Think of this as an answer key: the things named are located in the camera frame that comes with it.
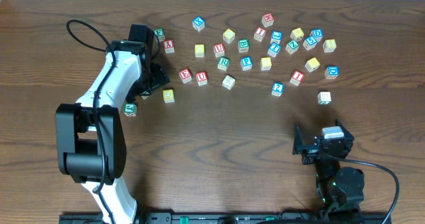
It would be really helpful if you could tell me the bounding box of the yellow block centre left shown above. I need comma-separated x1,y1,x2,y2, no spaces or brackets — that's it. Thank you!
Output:
195,44,205,58

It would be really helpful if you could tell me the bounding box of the green F block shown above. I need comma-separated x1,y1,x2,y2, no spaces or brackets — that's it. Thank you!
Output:
154,28,165,42

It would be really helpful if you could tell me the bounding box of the blue X block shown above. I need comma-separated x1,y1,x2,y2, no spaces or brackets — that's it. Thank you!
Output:
192,17,205,32

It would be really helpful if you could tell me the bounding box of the yellow S block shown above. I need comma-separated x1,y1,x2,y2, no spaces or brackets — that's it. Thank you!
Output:
260,57,272,71

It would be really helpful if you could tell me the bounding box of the plain L block green 7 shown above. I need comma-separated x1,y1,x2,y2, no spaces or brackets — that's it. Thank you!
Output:
317,92,331,105

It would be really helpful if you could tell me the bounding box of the yellow block top right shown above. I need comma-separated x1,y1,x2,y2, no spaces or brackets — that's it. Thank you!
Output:
290,28,304,42

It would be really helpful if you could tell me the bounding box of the green J block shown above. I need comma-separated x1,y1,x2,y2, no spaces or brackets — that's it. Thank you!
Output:
124,103,137,116

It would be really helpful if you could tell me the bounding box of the blue L block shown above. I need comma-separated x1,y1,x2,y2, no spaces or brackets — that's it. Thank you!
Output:
270,31,283,44

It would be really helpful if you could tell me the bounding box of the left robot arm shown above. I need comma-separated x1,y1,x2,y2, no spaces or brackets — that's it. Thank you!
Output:
55,24,169,223

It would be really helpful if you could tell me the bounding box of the green B block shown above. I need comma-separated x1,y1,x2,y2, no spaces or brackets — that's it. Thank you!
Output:
238,39,250,53

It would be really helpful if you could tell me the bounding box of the blue d block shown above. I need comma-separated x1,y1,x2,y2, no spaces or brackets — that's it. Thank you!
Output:
309,29,323,42
325,66,339,80

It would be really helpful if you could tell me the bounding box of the plain K block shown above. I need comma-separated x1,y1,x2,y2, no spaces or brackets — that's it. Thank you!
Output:
222,75,236,90

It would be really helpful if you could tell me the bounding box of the red I block upper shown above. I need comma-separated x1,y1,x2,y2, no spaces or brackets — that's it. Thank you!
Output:
254,27,266,42

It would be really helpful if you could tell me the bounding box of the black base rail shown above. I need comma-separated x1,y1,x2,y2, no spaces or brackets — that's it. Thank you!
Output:
58,211,385,224

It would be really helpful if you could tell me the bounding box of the red u block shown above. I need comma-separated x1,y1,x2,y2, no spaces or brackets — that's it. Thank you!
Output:
196,71,208,86
213,43,225,58

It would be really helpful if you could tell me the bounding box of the red E block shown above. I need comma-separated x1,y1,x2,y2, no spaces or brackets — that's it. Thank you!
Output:
179,68,192,84

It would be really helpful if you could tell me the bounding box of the red H block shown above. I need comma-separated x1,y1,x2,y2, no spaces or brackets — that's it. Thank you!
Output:
262,13,275,28

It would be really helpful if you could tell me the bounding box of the blue T block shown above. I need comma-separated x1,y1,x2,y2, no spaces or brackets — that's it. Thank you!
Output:
268,43,282,58

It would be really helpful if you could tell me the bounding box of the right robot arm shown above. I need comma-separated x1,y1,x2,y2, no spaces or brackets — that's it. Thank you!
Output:
292,120,365,221

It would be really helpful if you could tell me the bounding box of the red I block lower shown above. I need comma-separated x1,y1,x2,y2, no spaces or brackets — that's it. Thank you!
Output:
290,70,305,86

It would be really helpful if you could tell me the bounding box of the green Z block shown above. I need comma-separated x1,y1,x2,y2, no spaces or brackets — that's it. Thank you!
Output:
286,40,299,55

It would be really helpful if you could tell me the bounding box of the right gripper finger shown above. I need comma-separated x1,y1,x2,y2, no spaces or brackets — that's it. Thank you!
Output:
335,118,355,146
292,124,303,155

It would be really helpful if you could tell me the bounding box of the yellow B block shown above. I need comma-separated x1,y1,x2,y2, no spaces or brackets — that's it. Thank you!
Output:
323,39,337,53

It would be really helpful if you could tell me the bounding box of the yellow block near left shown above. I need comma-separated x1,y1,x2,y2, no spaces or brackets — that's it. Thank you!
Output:
163,89,175,103

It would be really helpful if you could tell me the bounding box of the green R block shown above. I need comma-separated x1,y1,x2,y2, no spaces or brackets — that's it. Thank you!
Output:
217,56,230,71

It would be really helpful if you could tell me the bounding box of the yellow K block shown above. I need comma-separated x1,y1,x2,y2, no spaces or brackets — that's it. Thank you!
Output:
305,57,320,72

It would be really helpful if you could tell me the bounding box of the red U block upper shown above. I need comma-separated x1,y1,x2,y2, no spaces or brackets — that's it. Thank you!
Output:
213,43,225,58

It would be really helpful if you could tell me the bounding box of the red U block lower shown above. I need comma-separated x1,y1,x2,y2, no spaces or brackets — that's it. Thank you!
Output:
196,71,208,86

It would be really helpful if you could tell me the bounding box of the blue 5 block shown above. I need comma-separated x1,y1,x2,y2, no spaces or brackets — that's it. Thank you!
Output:
303,36,317,51

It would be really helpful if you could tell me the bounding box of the blue P block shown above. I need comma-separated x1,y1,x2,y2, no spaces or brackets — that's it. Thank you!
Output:
240,56,253,71

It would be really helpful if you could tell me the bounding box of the green N block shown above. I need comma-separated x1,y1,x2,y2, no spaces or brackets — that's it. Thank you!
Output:
140,92,150,100

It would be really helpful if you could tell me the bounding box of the yellow block top centre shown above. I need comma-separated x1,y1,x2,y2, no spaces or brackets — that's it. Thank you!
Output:
223,29,236,44

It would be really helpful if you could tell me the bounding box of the blue D block upper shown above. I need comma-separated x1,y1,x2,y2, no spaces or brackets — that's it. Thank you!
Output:
309,29,323,42

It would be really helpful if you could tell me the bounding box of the red i block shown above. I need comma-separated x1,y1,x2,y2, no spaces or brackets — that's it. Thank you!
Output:
254,27,266,42
290,70,305,86

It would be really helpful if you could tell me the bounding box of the blue D block lower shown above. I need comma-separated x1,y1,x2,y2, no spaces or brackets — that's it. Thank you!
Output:
325,66,339,80

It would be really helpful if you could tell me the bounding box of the blue 2 block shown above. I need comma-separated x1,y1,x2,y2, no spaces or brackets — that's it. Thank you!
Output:
271,82,284,96

